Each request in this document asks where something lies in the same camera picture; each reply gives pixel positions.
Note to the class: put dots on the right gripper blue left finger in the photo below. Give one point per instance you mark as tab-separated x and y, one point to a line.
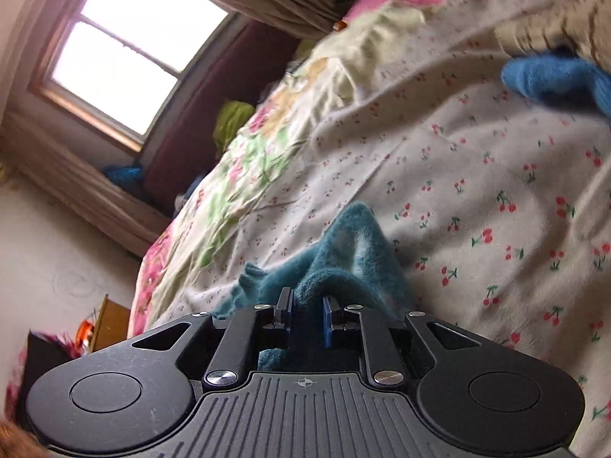
283	315

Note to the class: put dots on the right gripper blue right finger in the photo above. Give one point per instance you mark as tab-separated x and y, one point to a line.
331	319

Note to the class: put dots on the teal fuzzy garment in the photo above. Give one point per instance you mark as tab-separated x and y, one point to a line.
352	262

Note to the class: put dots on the wooden tv cabinet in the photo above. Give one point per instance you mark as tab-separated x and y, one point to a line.
111	325

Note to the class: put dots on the orange toy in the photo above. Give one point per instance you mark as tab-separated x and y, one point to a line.
84	334

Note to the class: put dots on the blue plastic bag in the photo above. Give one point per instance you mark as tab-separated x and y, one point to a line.
128	178

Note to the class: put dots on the green pillow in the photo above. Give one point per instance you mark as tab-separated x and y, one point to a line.
231	117

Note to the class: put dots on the cherry print bed sheet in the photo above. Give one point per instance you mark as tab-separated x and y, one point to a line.
561	314

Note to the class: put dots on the black television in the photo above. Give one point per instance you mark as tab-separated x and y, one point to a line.
43	353

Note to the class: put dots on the maroon headboard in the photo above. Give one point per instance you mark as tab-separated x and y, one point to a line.
255	58

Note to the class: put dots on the left beige curtain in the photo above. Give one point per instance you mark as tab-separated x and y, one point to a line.
123	218

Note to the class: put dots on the pink floral quilt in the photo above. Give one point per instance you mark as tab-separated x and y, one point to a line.
404	111

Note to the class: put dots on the blue fuzzy garment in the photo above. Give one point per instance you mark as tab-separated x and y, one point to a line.
559	80

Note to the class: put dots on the beige knit garment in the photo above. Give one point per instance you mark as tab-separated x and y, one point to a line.
583	26

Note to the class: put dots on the window with wooden frame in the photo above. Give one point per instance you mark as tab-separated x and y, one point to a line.
115	65

